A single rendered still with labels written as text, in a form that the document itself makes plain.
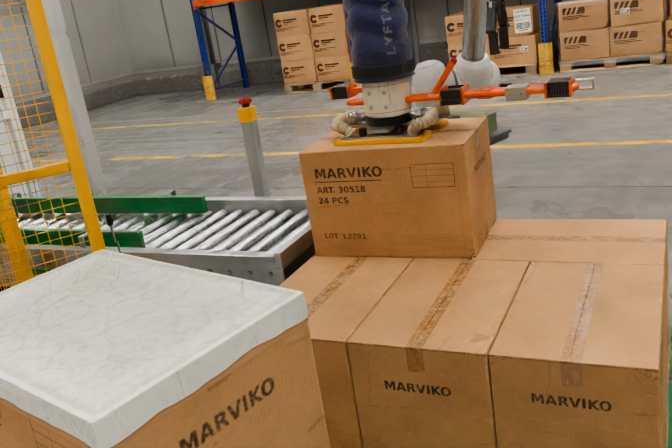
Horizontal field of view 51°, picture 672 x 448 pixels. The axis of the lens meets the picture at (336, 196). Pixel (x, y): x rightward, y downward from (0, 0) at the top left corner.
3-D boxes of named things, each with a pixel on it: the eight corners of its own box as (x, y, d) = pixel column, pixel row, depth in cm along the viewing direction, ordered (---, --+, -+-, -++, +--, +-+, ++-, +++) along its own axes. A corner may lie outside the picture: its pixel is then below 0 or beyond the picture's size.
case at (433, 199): (315, 256, 265) (297, 152, 253) (353, 219, 299) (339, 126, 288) (475, 258, 240) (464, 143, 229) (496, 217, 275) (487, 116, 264)
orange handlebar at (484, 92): (319, 110, 265) (317, 101, 264) (352, 94, 291) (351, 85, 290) (578, 93, 223) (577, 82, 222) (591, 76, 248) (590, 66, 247)
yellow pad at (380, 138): (333, 146, 255) (331, 133, 253) (345, 139, 263) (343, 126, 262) (422, 143, 239) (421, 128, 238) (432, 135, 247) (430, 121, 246)
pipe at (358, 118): (334, 135, 255) (331, 120, 254) (362, 119, 276) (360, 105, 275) (423, 131, 240) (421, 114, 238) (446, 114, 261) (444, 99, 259)
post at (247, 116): (272, 298, 369) (236, 108, 341) (279, 292, 375) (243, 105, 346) (284, 298, 366) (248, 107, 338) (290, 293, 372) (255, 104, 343)
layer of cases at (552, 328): (251, 442, 227) (227, 330, 216) (368, 303, 312) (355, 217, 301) (662, 512, 174) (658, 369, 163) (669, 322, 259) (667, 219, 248)
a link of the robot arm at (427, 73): (410, 110, 330) (404, 62, 324) (448, 102, 332) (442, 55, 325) (419, 115, 315) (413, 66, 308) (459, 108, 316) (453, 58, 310)
